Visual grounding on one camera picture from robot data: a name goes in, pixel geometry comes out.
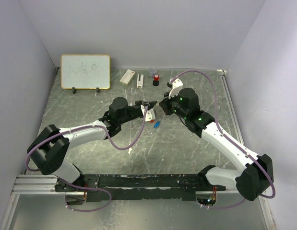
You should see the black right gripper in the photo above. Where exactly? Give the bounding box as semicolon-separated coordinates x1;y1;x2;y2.
159;89;189;119

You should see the blue key tag with key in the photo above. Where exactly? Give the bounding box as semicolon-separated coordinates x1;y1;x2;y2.
154;121;161;128

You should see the metal key organizer red handle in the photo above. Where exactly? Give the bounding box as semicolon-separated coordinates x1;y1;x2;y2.
150;105;165;123

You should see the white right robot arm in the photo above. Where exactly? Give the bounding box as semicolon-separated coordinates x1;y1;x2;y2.
159;88;273;201

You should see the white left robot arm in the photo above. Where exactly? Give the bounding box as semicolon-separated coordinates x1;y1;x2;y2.
25;97;157;191

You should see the red black stamp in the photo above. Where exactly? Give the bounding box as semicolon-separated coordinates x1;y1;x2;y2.
153;74;160;86

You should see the white stapler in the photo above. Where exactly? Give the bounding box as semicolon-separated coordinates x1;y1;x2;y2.
137;74;144;89

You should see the clear plastic cup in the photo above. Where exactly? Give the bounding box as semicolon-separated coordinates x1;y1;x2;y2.
148;67;157;78

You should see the green white staples box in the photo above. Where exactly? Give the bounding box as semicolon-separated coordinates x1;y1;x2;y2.
119;69;135;86

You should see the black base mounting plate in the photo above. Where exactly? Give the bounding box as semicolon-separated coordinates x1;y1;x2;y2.
55;174;226;202

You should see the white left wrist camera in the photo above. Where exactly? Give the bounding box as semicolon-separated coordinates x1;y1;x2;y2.
145;109;156;122

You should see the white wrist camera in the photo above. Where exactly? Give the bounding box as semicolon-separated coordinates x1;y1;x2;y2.
145;109;156;122
167;77;183;99

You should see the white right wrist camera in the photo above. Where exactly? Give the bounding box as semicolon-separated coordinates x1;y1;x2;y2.
167;77;183;99

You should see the aluminium right side rail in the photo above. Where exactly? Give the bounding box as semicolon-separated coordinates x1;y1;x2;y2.
212;71;244;146

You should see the aluminium rail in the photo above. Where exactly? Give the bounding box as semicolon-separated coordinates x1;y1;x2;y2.
12;175;238;199
212;71;244;146

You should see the white board yellow frame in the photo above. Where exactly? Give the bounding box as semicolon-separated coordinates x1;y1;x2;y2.
60;54;111;90

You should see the aluminium front rail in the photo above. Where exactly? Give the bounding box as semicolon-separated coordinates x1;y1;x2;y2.
12;175;238;199

